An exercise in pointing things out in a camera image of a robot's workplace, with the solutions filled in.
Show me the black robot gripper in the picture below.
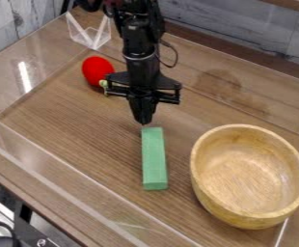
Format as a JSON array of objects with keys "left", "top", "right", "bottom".
[{"left": 103, "top": 56, "right": 184, "bottom": 125}]

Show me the green rectangular block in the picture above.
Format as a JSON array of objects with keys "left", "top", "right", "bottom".
[{"left": 142, "top": 127, "right": 168, "bottom": 190}]

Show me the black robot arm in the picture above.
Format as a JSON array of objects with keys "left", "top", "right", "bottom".
[{"left": 76, "top": 0, "right": 182, "bottom": 124}]

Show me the light brown wooden bowl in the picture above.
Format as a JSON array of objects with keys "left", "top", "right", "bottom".
[{"left": 190, "top": 123, "right": 299, "bottom": 230}]

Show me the red plush strawberry toy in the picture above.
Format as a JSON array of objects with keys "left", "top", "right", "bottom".
[{"left": 81, "top": 56, "right": 115, "bottom": 87}]

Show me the clear acrylic corner bracket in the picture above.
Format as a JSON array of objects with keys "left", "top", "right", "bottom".
[{"left": 65, "top": 13, "right": 111, "bottom": 50}]

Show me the black metal table frame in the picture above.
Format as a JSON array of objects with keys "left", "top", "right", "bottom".
[{"left": 13, "top": 200, "right": 68, "bottom": 247}]

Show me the black cable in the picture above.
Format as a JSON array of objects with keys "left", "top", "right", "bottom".
[{"left": 0, "top": 221, "right": 28, "bottom": 247}]

